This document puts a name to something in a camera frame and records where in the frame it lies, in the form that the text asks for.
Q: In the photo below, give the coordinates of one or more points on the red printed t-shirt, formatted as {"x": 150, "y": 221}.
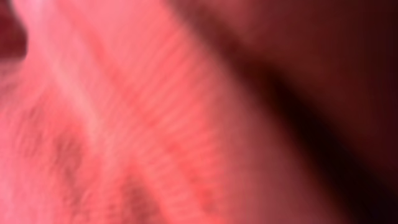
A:
{"x": 198, "y": 111}

